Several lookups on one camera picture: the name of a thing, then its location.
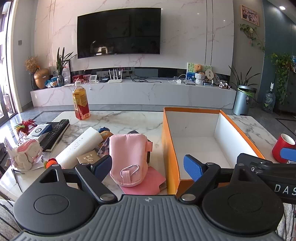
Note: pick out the dried flower bunch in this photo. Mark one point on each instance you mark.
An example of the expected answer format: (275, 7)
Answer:
(32, 63)

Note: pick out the pink fabric pouch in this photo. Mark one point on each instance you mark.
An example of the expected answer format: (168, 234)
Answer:
(128, 153)

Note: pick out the white cylinder tube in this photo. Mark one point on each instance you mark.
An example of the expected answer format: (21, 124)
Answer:
(78, 146)

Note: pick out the clear water jug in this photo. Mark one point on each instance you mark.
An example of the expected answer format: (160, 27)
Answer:
(269, 99)

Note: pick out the red green feather shuttlecock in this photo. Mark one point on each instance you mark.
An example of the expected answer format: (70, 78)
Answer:
(25, 125)

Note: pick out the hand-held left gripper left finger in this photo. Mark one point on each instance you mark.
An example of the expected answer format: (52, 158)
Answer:
(104, 165)

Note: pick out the orange cardboard box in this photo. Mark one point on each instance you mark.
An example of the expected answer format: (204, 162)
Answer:
(196, 139)

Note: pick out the black and white cow toy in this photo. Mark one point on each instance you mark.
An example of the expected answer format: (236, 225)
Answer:
(224, 85)

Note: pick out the blue and white box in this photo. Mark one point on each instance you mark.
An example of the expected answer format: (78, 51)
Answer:
(38, 133)

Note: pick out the small brown teddy bear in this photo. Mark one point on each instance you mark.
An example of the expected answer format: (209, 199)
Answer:
(198, 68)

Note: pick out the silver trash can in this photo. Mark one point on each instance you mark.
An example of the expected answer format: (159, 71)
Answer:
(242, 102)

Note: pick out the golden round jar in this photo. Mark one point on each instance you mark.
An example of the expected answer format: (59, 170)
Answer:
(41, 78)

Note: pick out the green plant in glass vase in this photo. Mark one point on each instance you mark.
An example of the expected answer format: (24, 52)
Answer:
(61, 69)

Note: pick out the plastic-sleeved label tag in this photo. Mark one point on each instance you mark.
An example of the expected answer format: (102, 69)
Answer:
(104, 150)

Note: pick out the long-leaf potted plant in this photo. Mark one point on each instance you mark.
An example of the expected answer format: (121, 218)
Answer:
(244, 77)

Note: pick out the orange crochet fruit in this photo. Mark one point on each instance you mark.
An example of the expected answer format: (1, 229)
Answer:
(49, 163)

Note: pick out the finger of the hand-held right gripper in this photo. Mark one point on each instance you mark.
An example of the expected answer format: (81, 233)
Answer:
(256, 162)
(289, 153)

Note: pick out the white marble television console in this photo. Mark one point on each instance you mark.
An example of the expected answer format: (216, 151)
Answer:
(138, 95)

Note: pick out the green and blue painted card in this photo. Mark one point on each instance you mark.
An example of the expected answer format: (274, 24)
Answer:
(190, 71)

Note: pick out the dark grey gift box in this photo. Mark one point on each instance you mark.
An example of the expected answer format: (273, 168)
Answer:
(149, 153)

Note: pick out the pink notebook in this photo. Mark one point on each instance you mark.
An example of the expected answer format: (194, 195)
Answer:
(150, 180)

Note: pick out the small white display device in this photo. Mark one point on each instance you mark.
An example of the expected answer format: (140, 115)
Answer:
(93, 78)

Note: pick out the black remote control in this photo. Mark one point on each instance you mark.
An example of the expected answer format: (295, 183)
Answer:
(55, 133)

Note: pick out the hanging vine plant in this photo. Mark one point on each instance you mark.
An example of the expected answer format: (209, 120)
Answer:
(251, 32)

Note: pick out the blue snack bag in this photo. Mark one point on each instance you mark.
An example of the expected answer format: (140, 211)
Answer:
(51, 82)

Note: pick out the pink white crochet bunny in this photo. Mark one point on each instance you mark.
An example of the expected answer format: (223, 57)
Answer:
(25, 154)

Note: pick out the yellow tea bottle red label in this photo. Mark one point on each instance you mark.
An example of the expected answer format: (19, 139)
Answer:
(81, 104)

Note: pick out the printed paper card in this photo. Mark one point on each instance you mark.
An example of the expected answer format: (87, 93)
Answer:
(8, 143)

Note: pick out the glass balcony door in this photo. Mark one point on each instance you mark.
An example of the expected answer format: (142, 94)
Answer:
(5, 69)

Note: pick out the framed wall picture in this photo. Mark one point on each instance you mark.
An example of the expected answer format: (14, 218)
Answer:
(249, 14)

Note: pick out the brown plush bear blue outfit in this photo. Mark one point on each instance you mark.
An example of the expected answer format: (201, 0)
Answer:
(104, 132)

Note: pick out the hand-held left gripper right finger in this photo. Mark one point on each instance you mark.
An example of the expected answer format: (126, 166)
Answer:
(193, 168)

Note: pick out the red cup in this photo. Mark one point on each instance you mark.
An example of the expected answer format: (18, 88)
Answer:
(279, 144)

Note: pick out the trailing pothos plant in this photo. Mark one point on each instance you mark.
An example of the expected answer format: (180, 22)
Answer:
(282, 67)

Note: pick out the dark cabinet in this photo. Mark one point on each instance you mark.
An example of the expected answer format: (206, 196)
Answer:
(289, 97)

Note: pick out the small brown card box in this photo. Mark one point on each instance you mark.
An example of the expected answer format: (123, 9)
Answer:
(89, 157)

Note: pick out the silver carabiner clip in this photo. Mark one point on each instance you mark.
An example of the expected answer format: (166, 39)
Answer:
(131, 168)

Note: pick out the round fan on wooden stand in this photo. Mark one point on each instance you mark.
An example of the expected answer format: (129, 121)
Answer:
(208, 74)

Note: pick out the black flat screen television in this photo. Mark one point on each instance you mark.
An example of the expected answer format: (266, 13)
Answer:
(119, 31)

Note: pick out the white router with antennas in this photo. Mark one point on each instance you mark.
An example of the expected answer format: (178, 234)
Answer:
(115, 80)

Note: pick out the thin metal stick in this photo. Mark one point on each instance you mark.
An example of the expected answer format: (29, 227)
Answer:
(17, 180)

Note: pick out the red gift boxes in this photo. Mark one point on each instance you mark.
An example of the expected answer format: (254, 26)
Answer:
(77, 78)

